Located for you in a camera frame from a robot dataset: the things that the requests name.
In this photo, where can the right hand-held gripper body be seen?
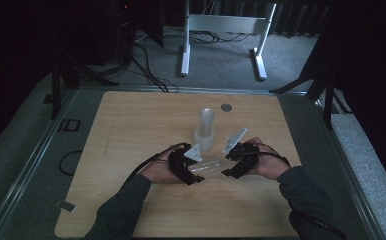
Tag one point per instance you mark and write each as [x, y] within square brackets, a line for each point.
[246, 156]

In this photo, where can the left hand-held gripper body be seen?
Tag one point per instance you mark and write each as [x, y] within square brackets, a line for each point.
[180, 160]

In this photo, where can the clear plastic drinking cup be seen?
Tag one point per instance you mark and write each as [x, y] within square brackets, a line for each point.
[206, 166]

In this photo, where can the stack of clear cups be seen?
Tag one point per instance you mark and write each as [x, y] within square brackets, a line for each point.
[205, 128]

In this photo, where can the person's left hand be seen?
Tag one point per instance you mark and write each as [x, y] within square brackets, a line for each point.
[157, 172]

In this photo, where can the person's right hand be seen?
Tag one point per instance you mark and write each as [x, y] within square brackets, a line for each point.
[271, 165]

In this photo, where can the grey round disc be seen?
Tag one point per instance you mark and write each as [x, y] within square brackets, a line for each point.
[226, 107]

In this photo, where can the black metal stand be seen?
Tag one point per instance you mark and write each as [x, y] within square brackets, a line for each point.
[56, 86]
[328, 100]

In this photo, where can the grey tape piece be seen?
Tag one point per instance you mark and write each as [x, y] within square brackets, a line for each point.
[67, 206]

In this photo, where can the dark equipment rack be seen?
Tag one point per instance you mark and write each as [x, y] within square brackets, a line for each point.
[122, 33]

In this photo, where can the dark curtain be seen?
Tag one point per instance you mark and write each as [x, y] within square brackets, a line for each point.
[297, 20]

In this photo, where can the white metal table frame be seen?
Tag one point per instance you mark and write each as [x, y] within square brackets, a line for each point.
[227, 24]

